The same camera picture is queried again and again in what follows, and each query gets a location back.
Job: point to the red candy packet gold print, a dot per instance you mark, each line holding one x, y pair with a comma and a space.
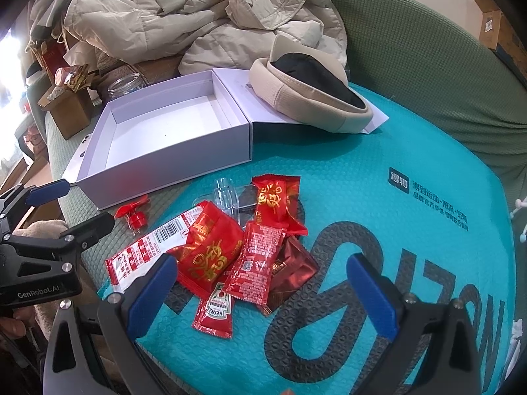
274, 201
210, 251

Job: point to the red ketchup packet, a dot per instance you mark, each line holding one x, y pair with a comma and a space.
253, 263
212, 312

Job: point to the beige down jacket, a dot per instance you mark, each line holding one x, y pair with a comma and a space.
164, 16

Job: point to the clear glass jar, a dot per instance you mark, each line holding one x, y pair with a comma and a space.
123, 86

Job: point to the open cardboard box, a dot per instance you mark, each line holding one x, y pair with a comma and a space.
490, 20

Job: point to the white and red sauce packet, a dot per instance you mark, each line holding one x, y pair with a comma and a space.
140, 255

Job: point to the pinkish fleece cloth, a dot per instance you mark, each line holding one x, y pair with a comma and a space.
41, 230

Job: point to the white cardboard gift box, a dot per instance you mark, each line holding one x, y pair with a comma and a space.
173, 131

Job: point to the clear plastic tray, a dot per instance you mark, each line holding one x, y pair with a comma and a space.
226, 193

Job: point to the gold snack wrapper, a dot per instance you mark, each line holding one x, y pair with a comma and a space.
78, 78

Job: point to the red box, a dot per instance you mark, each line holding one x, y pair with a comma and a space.
51, 59

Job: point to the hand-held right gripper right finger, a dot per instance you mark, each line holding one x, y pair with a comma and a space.
372, 296

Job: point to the person's left hand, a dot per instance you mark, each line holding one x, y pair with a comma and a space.
14, 325

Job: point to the dark red candy packet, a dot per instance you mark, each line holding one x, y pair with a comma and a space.
294, 273

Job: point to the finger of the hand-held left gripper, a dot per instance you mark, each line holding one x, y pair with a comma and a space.
88, 230
47, 191

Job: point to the teal bubble mailer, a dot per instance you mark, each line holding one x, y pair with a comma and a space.
411, 255

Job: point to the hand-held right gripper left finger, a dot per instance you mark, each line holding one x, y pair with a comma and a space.
152, 292

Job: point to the green sofa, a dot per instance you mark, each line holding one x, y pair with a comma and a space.
411, 49

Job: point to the brown patterned cushion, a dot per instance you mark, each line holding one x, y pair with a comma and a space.
160, 70

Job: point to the small brown cardboard box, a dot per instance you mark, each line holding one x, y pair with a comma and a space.
70, 115

